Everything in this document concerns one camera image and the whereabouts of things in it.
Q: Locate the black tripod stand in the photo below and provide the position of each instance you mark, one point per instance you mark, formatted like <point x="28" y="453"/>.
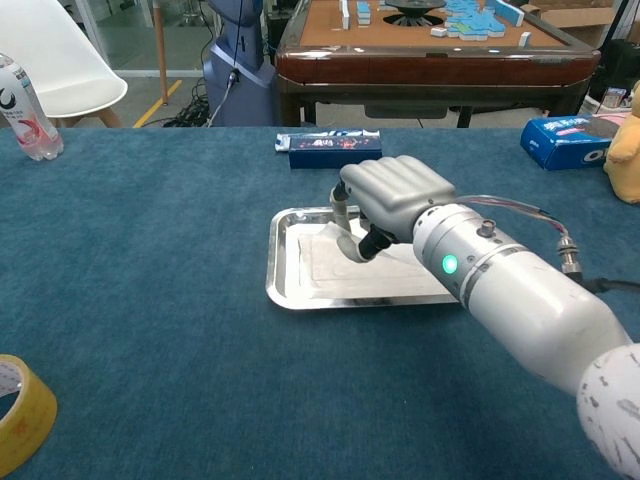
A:
<point x="617" y="20"/>

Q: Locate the blue mahjong tile heap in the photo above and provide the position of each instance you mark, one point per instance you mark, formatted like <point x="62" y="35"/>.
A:
<point x="472" y="22"/>

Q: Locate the white chair wooden legs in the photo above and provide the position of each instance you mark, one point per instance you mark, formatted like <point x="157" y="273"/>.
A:
<point x="65" y="75"/>

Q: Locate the black mahjong table dial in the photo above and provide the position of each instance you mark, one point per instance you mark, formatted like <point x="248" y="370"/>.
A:
<point x="415" y="10"/>

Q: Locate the blue table cloth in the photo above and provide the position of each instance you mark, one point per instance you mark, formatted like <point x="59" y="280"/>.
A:
<point x="150" y="300"/>

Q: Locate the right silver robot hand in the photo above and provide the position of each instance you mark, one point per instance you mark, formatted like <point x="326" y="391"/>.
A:
<point x="395" y="192"/>

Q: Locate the clear drink bottle black cap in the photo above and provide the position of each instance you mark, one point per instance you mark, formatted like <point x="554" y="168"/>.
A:
<point x="35" y="130"/>

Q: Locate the brown mahjong table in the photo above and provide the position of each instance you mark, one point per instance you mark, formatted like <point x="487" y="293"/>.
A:
<point x="375" y="65"/>

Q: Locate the blue mahjong tile stack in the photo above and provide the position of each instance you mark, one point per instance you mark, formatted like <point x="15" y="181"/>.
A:
<point x="364" y="15"/>

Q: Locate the white mahjong tile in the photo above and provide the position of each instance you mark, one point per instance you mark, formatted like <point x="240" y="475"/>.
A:
<point x="439" y="32"/>
<point x="525" y="39"/>

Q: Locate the dark blue long box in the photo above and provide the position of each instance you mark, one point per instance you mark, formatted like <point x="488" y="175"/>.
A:
<point x="320" y="157"/>

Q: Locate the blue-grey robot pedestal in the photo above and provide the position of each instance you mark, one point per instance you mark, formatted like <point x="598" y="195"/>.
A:
<point x="240" y="95"/>

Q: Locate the blue cookie box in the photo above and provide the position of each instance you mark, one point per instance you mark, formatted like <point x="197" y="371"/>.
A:
<point x="550" y="145"/>

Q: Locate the yellow tape roll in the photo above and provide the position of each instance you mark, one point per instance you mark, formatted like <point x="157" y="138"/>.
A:
<point x="35" y="420"/>

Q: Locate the brown wooden pole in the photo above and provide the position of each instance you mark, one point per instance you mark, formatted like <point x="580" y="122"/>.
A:
<point x="160" y="50"/>

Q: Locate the yellow plush duck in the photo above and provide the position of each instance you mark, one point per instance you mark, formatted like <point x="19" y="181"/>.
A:
<point x="627" y="165"/>

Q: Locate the blue mahjong tile row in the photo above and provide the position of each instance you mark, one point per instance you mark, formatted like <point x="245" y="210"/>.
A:
<point x="345" y="12"/>
<point x="507" y="12"/>

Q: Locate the silver metal tray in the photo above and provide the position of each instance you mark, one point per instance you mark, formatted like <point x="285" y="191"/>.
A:
<point x="277" y="260"/>

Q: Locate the brown cardboard box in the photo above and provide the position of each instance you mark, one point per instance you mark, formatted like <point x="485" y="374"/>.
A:
<point x="575" y="17"/>

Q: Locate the white paper sheet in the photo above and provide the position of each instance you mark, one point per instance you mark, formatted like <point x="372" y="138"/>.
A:
<point x="340" y="280"/>

